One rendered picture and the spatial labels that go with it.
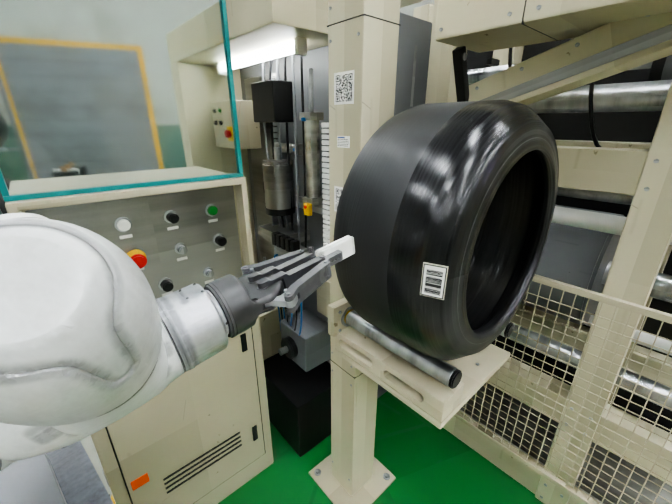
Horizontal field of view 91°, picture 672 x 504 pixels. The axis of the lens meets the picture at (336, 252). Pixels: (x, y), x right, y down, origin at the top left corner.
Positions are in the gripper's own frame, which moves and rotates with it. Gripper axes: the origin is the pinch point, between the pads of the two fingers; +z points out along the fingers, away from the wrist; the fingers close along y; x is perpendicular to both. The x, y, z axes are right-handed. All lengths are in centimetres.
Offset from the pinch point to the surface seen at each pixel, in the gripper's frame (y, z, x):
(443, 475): 7, 49, 132
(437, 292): -11.3, 11.3, 9.0
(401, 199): -1.9, 14.3, -4.7
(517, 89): 5, 74, -17
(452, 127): -4.3, 25.8, -14.7
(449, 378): -10.0, 18.7, 35.9
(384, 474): 24, 30, 128
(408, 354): 0.7, 18.5, 35.7
